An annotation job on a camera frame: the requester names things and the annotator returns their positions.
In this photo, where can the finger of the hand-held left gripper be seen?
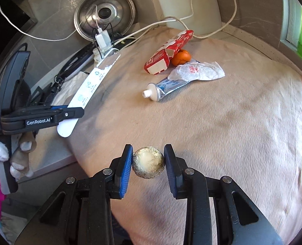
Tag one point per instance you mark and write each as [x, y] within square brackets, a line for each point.
[60, 107]
[71, 113]

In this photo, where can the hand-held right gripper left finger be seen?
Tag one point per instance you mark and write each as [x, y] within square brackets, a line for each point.
[126, 171]

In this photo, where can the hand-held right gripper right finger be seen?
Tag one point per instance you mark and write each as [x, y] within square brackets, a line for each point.
[170, 168]

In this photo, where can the round foil-wrapped ball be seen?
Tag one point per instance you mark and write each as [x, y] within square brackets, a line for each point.
[148, 162]

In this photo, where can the clear plastic bottle teal cap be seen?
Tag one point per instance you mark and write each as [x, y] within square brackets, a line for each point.
[89, 86]

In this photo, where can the toothpaste tube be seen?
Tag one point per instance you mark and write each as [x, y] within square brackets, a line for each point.
[166, 88]

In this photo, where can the white wrapper with red print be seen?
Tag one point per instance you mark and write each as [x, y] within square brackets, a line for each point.
[199, 71]

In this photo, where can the red and white carton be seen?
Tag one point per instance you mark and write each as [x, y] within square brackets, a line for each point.
[163, 53]

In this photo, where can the orange tangerine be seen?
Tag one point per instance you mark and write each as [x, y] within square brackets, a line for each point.
[182, 58]

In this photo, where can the person's left hand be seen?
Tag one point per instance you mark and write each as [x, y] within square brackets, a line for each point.
[20, 158]

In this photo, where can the white cloth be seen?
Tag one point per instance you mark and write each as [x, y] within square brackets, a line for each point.
[69, 86]

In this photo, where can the beige towel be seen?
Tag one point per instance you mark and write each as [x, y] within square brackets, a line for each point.
[217, 132]

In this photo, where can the white power strip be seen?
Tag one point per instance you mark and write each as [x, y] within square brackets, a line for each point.
[99, 55]

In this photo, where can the white charger plug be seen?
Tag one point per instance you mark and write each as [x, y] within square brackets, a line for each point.
[102, 39]

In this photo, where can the steel pot lid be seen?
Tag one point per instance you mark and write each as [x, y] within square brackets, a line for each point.
[120, 7]

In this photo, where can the white cutting board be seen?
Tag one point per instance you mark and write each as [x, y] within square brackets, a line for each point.
[176, 0]

